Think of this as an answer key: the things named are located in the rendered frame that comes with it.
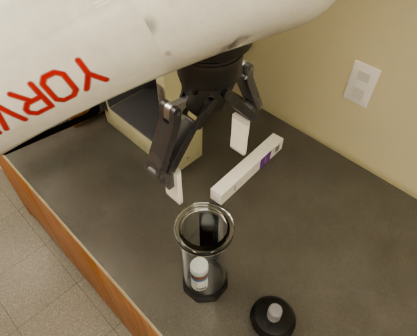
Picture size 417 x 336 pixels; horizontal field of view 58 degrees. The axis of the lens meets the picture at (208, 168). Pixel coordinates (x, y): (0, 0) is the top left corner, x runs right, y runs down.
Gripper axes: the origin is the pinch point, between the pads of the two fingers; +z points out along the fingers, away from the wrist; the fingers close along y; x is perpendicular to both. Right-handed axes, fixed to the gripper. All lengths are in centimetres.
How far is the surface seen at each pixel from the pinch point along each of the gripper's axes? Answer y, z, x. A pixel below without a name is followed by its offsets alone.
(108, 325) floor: 15, 132, -46
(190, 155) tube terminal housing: -21.5, 33.8, -28.0
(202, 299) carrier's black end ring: 4.5, 35.3, 3.3
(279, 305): -3.9, 30.6, 16.2
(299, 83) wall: -58, 24, -19
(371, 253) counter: -32, 37, 23
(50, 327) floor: 34, 132, -64
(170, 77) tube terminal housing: -16.7, 5.8, -28.2
